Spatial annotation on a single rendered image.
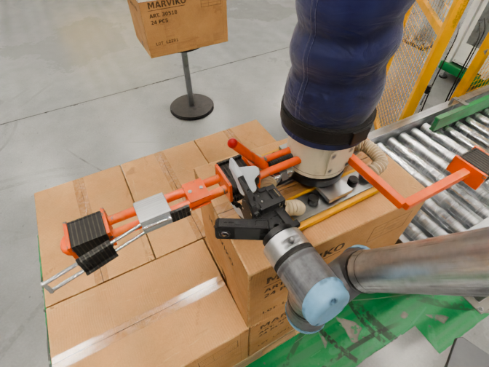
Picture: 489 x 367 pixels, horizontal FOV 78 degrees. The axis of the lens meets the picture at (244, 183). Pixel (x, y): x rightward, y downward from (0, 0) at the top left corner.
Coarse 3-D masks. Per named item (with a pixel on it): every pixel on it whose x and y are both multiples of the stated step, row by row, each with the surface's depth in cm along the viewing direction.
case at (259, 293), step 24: (288, 192) 89; (408, 192) 89; (216, 216) 86; (336, 216) 83; (360, 216) 83; (384, 216) 85; (408, 216) 95; (216, 240) 101; (240, 240) 78; (312, 240) 78; (336, 240) 82; (360, 240) 91; (384, 240) 102; (240, 264) 77; (264, 264) 74; (240, 288) 89; (264, 288) 82; (264, 312) 98
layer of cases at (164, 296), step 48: (192, 144) 164; (48, 192) 141; (96, 192) 141; (144, 192) 141; (48, 240) 124; (144, 240) 124; (192, 240) 124; (96, 288) 111; (144, 288) 111; (192, 288) 111; (96, 336) 100; (144, 336) 100; (192, 336) 100; (240, 336) 103
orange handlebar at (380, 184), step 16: (288, 160) 78; (352, 160) 78; (368, 176) 75; (448, 176) 74; (464, 176) 74; (176, 192) 71; (192, 192) 70; (208, 192) 70; (224, 192) 72; (384, 192) 72; (416, 192) 71; (432, 192) 71; (128, 208) 68; (176, 208) 68; (192, 208) 70; (112, 224) 66; (128, 224) 65; (64, 240) 62
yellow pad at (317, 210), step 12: (348, 180) 86; (360, 180) 89; (312, 192) 86; (360, 192) 86; (372, 192) 86; (312, 204) 82; (324, 204) 83; (336, 204) 83; (348, 204) 84; (300, 216) 80; (312, 216) 81; (324, 216) 81; (300, 228) 78
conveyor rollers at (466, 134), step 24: (480, 120) 180; (408, 144) 167; (432, 144) 164; (456, 144) 163; (480, 144) 168; (408, 168) 152; (432, 168) 151; (456, 192) 142; (480, 192) 142; (480, 216) 136
